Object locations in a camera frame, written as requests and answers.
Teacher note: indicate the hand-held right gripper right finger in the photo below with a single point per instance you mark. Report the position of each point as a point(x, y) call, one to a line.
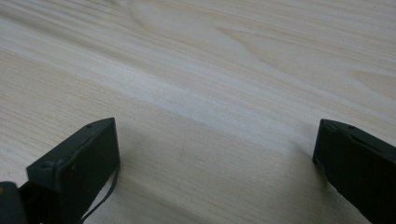
point(358, 165)

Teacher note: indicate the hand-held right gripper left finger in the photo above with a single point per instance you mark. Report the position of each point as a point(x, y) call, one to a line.
point(79, 166)

